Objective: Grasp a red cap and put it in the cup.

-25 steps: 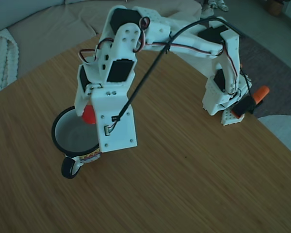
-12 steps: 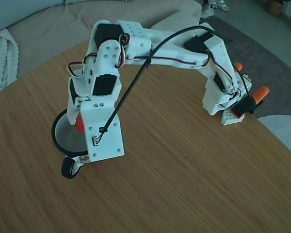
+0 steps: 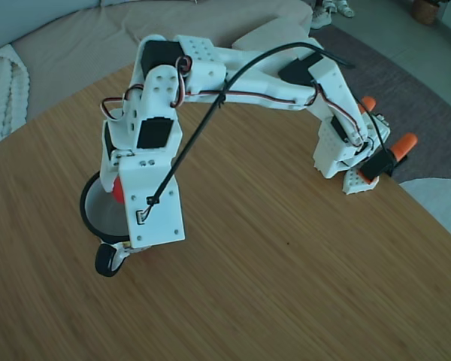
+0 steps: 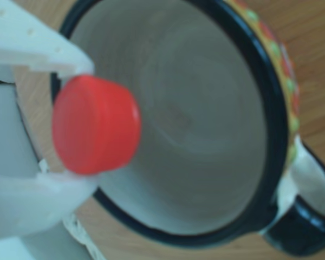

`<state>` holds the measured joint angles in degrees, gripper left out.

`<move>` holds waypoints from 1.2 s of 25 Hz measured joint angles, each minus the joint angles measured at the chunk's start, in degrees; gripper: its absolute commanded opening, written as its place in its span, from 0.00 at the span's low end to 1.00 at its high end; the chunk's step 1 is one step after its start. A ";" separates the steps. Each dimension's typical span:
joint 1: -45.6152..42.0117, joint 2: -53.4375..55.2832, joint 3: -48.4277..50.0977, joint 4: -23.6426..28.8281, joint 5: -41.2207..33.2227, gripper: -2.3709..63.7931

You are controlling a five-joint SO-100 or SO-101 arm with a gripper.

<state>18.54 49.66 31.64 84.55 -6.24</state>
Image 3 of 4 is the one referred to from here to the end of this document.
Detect red bottle cap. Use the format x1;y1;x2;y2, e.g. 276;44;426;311
111;176;126;206

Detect enamel mug with black rim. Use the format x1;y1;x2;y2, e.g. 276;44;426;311
79;169;151;278

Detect beige sofa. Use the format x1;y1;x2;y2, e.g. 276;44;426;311
11;0;313;121

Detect white knitted blanket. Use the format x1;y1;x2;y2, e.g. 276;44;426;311
0;44;31;151

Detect white upholstered footstool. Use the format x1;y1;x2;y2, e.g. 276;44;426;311
231;20;324;61

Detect white sneaker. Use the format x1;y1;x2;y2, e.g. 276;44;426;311
310;5;334;30
332;0;356;19

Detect grey rug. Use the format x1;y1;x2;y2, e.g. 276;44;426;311
308;25;451;185

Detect white cushioned seat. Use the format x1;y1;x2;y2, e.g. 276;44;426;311
398;177;451;250

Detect brown woven basket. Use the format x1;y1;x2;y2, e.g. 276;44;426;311
410;0;443;26

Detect flat white camera mount plate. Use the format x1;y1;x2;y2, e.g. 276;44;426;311
118;153;186;250

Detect black camera cable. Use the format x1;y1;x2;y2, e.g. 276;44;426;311
145;41;395;206

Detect orange handled black clamp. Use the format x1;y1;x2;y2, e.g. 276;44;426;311
359;132;419;185
356;96;390;129

